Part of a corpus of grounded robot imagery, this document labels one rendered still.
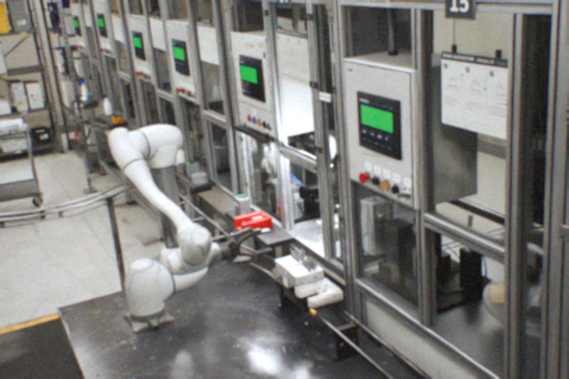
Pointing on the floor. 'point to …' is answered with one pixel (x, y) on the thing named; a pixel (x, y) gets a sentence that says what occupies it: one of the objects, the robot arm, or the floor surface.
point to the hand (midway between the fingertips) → (263, 241)
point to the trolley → (19, 189)
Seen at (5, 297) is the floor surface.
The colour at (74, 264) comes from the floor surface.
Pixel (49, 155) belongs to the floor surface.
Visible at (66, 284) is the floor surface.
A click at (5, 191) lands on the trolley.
